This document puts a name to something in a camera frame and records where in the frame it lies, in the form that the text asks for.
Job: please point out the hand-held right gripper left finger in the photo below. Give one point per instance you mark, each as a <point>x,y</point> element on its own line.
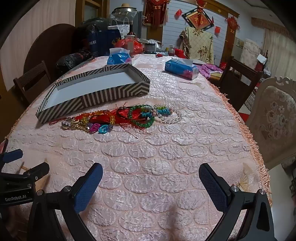
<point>89,188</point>

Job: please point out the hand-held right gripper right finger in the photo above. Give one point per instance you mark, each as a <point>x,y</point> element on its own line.
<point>212,188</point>

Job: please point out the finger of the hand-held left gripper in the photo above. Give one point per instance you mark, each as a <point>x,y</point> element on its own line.
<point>12,155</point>
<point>34,171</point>

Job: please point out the red knot tassel ornament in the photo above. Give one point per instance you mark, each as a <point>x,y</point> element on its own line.
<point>124,115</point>

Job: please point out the striped cardboard box tray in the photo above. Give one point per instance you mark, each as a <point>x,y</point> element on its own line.
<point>104,97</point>

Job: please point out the pink textured tablecloth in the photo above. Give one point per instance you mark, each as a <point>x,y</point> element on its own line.
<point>161,162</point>

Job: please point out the dark wooden slatted chair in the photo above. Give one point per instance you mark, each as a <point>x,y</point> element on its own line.
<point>30,78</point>

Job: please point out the cream ornate floral chair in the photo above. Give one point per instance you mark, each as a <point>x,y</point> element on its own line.
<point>275,120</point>

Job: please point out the round wooden table top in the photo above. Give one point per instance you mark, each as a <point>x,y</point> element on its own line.
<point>46,46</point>

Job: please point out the blue pink tissue pack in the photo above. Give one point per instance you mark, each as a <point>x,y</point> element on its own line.
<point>180,68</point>

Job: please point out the red gift box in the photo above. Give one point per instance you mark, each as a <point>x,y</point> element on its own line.
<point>261,64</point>

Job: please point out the white lace covered appliance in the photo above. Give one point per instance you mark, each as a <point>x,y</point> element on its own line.
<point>249,51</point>

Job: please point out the cream floral cloth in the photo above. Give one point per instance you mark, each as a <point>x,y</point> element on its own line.
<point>198,46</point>

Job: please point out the blue shopping bag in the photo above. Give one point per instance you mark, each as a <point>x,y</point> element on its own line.
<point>101,42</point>

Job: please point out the small medicine bottle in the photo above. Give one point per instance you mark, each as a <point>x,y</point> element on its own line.
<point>171,49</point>

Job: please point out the red plastic bag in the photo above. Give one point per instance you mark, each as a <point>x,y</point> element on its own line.
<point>137,46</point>

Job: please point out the large black plastic bag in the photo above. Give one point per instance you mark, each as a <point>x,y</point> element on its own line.
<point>92,26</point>

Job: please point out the small metal pot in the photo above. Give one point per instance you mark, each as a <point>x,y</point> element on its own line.
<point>150,46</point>

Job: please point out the beige curtain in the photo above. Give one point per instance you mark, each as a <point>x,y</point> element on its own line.
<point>279,46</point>

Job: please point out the white paper bag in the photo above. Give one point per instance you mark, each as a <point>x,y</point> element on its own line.
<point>123,29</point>

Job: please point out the metal wok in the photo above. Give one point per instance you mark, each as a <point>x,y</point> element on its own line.
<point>123,11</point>

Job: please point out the red embroidered hanging garment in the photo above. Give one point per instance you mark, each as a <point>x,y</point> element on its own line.
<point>156,11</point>

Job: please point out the red knot wall ornament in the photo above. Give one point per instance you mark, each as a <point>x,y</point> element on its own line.
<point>233,22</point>

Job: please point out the diamond red wall decoration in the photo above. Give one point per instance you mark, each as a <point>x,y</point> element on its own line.
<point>198,19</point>

